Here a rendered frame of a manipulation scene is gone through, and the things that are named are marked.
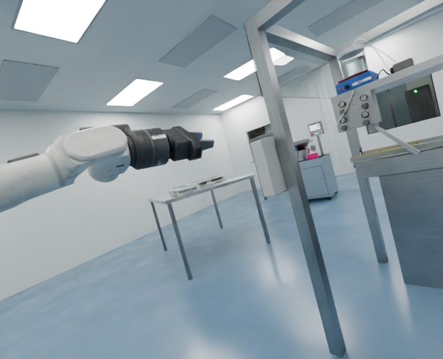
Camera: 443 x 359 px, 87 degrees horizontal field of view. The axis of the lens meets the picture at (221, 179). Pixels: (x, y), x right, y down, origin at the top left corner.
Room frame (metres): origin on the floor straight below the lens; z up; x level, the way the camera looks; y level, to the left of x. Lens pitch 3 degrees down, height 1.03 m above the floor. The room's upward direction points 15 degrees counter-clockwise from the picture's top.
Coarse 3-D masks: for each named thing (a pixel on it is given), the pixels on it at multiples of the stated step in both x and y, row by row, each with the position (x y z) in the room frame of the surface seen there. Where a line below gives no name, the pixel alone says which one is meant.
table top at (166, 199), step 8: (240, 176) 3.09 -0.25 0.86; (248, 176) 2.74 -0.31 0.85; (216, 184) 2.69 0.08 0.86; (224, 184) 2.61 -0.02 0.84; (192, 192) 2.47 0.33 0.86; (200, 192) 2.50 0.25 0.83; (152, 200) 3.20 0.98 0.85; (160, 200) 2.61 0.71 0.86; (168, 200) 2.36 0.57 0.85; (176, 200) 2.39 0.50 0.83
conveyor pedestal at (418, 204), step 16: (384, 176) 1.44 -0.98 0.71; (400, 176) 1.39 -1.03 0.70; (416, 176) 1.33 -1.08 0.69; (432, 176) 1.28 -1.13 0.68; (384, 192) 1.46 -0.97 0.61; (400, 192) 1.40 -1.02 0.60; (416, 192) 1.35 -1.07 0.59; (432, 192) 1.29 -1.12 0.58; (400, 208) 1.41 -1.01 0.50; (416, 208) 1.36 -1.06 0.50; (432, 208) 1.30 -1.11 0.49; (400, 224) 1.43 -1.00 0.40; (416, 224) 1.37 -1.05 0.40; (432, 224) 1.32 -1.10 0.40; (400, 240) 1.44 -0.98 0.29; (416, 240) 1.38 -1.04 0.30; (432, 240) 1.33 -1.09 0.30; (400, 256) 1.45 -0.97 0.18; (416, 256) 1.40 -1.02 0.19; (432, 256) 1.34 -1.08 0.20; (416, 272) 1.41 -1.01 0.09; (432, 272) 1.35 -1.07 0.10
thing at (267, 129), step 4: (260, 128) 7.69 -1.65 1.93; (264, 128) 7.60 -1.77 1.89; (268, 128) 7.52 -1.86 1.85; (248, 132) 7.99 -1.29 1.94; (252, 132) 7.89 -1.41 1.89; (256, 132) 7.79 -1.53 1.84; (260, 132) 7.71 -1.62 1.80; (264, 132) 7.62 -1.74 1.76; (268, 132) 7.54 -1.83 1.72; (252, 136) 7.91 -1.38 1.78; (256, 136) 7.81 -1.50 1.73
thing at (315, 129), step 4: (320, 120) 4.31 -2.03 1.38; (308, 124) 4.39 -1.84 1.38; (312, 124) 4.35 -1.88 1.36; (316, 124) 4.30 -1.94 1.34; (320, 124) 4.26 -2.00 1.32; (308, 128) 4.40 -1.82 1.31; (312, 128) 4.36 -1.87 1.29; (316, 128) 4.31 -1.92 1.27; (320, 128) 4.27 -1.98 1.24; (312, 132) 4.38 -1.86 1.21; (316, 132) 4.33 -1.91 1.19; (320, 132) 4.28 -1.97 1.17; (312, 136) 4.39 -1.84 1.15; (316, 136) 4.38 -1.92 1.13; (320, 144) 4.35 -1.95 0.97; (320, 148) 4.36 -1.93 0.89; (320, 152) 4.38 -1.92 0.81
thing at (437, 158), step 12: (396, 156) 1.36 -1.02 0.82; (408, 156) 1.31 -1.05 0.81; (420, 156) 1.27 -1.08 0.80; (432, 156) 1.24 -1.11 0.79; (360, 168) 1.49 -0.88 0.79; (372, 168) 1.44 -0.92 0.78; (384, 168) 1.40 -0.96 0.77; (396, 168) 1.36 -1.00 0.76; (408, 168) 1.32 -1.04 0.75; (420, 168) 1.28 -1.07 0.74; (432, 168) 1.24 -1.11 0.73
